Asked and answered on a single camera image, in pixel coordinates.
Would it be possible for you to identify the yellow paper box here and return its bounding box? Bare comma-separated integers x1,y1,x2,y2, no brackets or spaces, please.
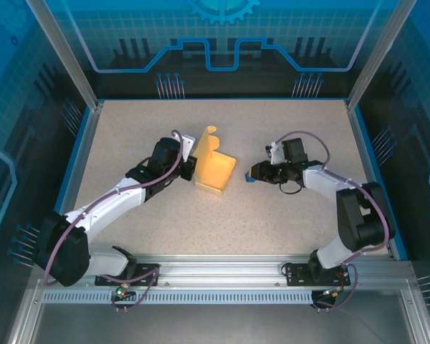
193,125,238,196

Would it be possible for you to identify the blue table edge strip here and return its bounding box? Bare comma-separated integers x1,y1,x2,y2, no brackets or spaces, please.
353,105,411,262
38,105,94,261

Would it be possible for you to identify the green LED connector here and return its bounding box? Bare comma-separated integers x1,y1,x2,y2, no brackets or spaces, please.
115,282,136,301
320,286,346,300

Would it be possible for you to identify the aluminium side rail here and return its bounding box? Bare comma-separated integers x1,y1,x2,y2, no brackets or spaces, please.
345,102,399,259
44,102,105,259

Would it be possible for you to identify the aluminium front rail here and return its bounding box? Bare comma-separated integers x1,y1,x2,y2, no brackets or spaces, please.
32,253,415,287

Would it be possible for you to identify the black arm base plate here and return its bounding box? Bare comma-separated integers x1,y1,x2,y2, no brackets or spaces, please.
95,263,162,287
285,263,352,287

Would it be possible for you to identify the slotted cable duct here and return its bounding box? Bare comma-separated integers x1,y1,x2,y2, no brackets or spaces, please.
42,290,315,305

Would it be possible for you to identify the purple cable loop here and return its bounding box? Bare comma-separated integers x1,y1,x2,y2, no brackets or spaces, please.
110,264,163,313
310,263,359,315

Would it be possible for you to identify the aluminium corner post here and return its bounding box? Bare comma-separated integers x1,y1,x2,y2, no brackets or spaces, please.
345,0,419,112
24,0,105,112

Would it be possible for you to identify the aluminium lower frame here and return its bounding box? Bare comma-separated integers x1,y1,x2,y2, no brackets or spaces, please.
5,278,430,344

